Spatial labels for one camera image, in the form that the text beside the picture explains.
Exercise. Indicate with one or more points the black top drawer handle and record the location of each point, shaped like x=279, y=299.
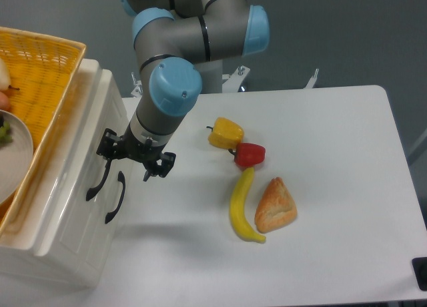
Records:
x=93, y=191

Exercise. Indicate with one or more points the white drawer cabinet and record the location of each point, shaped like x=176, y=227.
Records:
x=63, y=187

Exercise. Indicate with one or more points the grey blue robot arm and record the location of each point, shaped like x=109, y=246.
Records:
x=170, y=37

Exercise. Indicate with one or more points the red bell pepper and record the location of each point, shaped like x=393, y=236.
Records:
x=248, y=155

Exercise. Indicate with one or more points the green grapes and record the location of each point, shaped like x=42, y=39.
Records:
x=5, y=137

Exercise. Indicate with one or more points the yellow bell pepper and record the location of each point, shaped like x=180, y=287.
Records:
x=225, y=134

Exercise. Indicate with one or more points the black bottom drawer handle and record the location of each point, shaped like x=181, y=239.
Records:
x=121, y=180

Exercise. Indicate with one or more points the white plate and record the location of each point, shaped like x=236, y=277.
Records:
x=16, y=157

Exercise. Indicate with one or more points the pale pear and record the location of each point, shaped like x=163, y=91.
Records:
x=5, y=78

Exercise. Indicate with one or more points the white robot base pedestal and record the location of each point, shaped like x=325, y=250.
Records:
x=230, y=83

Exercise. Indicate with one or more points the yellow woven basket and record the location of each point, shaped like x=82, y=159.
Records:
x=42, y=67

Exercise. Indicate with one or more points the triangular pastry bread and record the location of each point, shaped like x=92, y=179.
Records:
x=276, y=208

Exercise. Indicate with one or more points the black object at edge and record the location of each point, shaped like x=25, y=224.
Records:
x=420, y=269

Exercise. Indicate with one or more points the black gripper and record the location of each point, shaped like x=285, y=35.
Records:
x=114, y=147

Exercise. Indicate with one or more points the yellow banana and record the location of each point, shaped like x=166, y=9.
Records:
x=237, y=216

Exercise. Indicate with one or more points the black drawer handle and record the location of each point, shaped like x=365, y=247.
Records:
x=121, y=180
x=93, y=191

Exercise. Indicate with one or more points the pink peach fruit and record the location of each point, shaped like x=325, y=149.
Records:
x=4, y=102

